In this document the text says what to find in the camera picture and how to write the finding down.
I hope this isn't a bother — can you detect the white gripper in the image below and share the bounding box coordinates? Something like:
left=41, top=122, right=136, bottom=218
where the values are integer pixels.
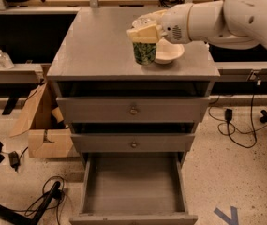
left=126, top=4, right=193, bottom=44

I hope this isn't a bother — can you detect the green soda can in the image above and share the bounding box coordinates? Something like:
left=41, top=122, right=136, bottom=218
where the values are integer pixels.
left=131, top=17, right=157, bottom=66

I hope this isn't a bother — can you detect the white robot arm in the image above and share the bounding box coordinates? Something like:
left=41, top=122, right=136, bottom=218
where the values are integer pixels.
left=127, top=0, right=267, bottom=50

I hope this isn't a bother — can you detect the grey wooden drawer cabinet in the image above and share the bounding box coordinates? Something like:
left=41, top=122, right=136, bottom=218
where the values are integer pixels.
left=47, top=7, right=221, bottom=161

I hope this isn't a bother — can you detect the grey top drawer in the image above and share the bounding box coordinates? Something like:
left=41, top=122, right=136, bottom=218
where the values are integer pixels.
left=57, top=97, right=209, bottom=123

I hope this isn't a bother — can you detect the grey middle drawer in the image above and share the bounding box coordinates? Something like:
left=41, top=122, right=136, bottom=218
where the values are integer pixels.
left=71, top=133, right=195, bottom=153

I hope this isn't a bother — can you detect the grey open bottom drawer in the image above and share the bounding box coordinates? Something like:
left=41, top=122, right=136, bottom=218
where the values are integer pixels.
left=69, top=153, right=198, bottom=225

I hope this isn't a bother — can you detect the white paper bowl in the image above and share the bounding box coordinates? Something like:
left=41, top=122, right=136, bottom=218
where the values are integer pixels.
left=155, top=39, right=185, bottom=64

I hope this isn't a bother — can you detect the black power adapter right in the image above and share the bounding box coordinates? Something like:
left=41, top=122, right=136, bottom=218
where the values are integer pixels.
left=225, top=109, right=232, bottom=122

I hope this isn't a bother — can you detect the black power adapter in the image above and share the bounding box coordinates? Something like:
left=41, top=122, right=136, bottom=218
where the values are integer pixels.
left=225, top=109, right=232, bottom=122
left=8, top=151, right=20, bottom=171

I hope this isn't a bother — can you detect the clear sanitizer bottle right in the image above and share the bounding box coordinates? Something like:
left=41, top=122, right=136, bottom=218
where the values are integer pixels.
left=0, top=49, right=14, bottom=69

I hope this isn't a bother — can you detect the brown cardboard box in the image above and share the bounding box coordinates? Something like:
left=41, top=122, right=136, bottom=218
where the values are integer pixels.
left=9, top=64, right=80, bottom=159

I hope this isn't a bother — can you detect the black power adapter left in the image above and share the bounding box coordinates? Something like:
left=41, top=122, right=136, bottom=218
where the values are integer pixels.
left=8, top=151, right=20, bottom=171

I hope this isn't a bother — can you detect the black stand base left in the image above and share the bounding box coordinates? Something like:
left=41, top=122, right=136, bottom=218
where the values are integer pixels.
left=0, top=181, right=64, bottom=225

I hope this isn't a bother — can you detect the black cable on floor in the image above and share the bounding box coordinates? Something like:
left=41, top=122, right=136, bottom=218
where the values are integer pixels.
left=207, top=78, right=267, bottom=149

